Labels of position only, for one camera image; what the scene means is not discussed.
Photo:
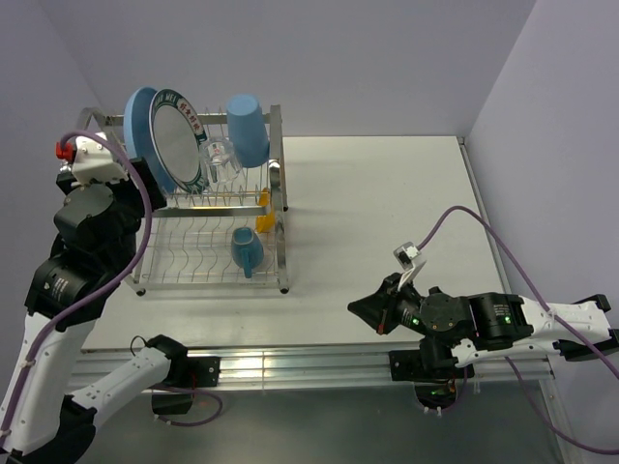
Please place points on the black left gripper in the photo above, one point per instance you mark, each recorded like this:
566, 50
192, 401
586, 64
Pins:
130, 188

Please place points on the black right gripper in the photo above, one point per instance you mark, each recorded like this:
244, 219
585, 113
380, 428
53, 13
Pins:
375, 309

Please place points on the blue plate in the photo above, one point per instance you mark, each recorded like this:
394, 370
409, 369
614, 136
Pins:
137, 136

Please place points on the white plate green rim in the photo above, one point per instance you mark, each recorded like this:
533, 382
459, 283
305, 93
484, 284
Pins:
179, 140

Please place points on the clear drinking glass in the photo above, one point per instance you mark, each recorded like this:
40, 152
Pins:
221, 162

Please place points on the blue mug white inside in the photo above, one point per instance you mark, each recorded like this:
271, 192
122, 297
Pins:
246, 249

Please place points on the tall blue plastic cup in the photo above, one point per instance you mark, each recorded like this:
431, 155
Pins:
247, 130

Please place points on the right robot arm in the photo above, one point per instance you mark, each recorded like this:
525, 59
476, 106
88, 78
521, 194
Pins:
508, 324

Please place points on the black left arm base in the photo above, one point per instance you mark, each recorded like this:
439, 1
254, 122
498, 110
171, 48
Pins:
203, 373

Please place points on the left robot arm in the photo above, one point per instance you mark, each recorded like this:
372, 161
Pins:
66, 298

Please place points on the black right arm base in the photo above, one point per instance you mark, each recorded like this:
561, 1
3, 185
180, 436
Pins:
435, 391

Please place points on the stainless steel dish rack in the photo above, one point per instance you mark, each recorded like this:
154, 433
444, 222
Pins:
190, 244

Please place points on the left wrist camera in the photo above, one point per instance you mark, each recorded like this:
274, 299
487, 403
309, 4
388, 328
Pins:
89, 162

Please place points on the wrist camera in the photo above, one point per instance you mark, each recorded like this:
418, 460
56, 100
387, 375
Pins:
89, 162
411, 260

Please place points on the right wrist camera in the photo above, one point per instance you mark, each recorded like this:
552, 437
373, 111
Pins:
411, 260

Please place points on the aluminium mounting rail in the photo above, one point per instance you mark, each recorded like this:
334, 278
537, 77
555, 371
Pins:
306, 367

